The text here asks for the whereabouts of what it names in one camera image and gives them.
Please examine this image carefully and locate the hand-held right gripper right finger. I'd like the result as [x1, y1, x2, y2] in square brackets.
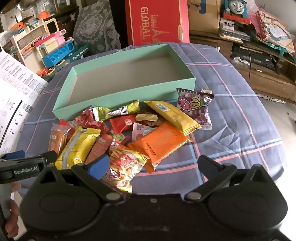
[184, 155, 275, 202]

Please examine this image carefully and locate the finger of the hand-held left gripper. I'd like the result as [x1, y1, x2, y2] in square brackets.
[0, 150, 25, 161]
[35, 150, 57, 165]

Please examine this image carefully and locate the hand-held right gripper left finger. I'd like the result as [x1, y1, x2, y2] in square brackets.
[36, 154, 127, 202]

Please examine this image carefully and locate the red checked snack packet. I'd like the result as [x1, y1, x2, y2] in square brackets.
[84, 134, 114, 165]

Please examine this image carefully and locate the brown snack bar packet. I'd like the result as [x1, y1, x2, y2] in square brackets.
[49, 123, 76, 158]

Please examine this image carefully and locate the yellow red noodle snack packet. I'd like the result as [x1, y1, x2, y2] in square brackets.
[103, 146, 151, 194]

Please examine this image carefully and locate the yellow packet with silver stripe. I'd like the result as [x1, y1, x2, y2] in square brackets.
[54, 126, 101, 171]

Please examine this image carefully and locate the pink fruit print packet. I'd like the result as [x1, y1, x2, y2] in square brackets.
[109, 131, 133, 146]

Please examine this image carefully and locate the small red snack packet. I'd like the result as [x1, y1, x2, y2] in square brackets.
[110, 114, 137, 135]

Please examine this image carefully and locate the red patterned foil packet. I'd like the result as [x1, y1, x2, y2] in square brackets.
[75, 105, 110, 135]

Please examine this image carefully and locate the orange snack packet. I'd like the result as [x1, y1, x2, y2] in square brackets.
[127, 121, 193, 173]

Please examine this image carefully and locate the pink snack packet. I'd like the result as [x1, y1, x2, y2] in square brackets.
[132, 123, 160, 142]

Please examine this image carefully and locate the purple grape gummy packet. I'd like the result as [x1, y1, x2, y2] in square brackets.
[176, 88, 213, 130]

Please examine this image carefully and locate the long yellow snack packet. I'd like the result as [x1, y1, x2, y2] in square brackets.
[143, 100, 202, 135]

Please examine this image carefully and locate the green yellow candy packet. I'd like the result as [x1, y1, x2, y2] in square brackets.
[91, 99, 140, 121]

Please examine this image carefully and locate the small gold wafer packet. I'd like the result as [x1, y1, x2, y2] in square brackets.
[135, 113, 159, 122]

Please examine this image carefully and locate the teal cardboard box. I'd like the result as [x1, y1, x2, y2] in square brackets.
[52, 43, 196, 121]

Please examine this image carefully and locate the person's left hand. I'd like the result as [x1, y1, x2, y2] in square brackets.
[4, 199, 21, 238]

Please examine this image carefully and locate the plaid blanket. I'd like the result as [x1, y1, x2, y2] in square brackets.
[18, 43, 285, 195]

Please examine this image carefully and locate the printed instruction sheet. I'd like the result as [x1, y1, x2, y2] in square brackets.
[0, 49, 49, 154]

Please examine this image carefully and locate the blue toy tray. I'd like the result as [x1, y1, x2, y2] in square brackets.
[42, 38, 75, 69]

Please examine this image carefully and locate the wooden cabinet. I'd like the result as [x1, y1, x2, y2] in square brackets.
[190, 34, 296, 103]

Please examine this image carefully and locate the green toy kitchen box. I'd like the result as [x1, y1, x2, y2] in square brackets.
[67, 43, 92, 63]

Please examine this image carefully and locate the cream toy kitchen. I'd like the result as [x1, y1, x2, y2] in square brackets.
[9, 17, 65, 77]

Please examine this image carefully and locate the black toy track box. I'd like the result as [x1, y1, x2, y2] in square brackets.
[218, 18, 252, 42]

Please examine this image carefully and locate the grey lace cushion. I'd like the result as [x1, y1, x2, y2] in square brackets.
[73, 0, 122, 56]

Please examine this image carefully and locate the brown cardboard box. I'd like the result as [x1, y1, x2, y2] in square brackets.
[187, 0, 223, 37]

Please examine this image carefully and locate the pile of toy boxes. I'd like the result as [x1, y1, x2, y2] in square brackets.
[253, 4, 296, 57]

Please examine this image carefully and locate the red gift box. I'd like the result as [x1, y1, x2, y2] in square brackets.
[125, 0, 190, 47]

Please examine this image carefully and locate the blue train toy box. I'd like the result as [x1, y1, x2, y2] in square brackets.
[220, 0, 253, 25]

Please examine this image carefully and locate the black cable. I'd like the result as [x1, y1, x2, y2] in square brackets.
[242, 39, 253, 87]

